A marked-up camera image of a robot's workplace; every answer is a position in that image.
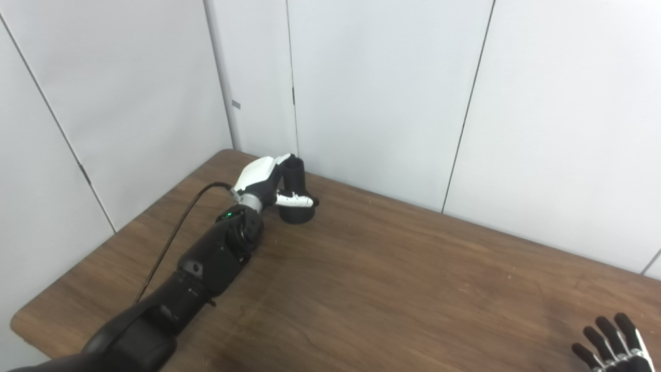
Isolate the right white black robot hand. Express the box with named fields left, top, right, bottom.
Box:
left=571, top=313, right=656, bottom=372

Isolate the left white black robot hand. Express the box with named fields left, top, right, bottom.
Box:
left=230, top=153, right=316, bottom=213

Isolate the black funnel-shaped nozzle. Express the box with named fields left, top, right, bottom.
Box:
left=278, top=157, right=320, bottom=225

